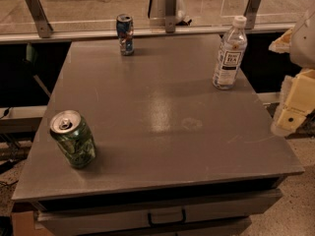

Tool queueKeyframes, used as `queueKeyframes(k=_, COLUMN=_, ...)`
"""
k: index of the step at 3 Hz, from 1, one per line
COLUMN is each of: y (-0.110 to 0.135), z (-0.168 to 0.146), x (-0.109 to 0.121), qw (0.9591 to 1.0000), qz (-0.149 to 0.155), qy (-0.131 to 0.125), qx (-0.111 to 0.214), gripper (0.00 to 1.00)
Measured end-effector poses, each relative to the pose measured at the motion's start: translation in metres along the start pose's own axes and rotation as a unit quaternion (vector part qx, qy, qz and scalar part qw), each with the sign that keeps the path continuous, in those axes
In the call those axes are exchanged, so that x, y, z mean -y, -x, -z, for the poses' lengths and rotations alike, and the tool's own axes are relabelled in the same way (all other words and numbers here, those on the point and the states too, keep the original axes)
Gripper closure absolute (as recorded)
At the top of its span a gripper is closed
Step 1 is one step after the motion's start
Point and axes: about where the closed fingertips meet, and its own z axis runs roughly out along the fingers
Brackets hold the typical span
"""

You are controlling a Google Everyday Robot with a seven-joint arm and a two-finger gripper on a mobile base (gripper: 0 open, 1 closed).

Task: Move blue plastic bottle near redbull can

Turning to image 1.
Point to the grey drawer with black handle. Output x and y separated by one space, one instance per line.
214 215

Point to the right metal bracket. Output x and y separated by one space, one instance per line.
250 13

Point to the clear plastic water bottle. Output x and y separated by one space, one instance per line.
232 48

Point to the green soda can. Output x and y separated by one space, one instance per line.
73 135

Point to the metal bracket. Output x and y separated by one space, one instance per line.
43 27
170 12
250 13

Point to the middle metal bracket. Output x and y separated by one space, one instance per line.
170 12

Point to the left metal bracket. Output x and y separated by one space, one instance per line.
43 27

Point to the blue redbull can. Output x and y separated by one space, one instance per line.
124 28

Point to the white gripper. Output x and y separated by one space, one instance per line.
304 40

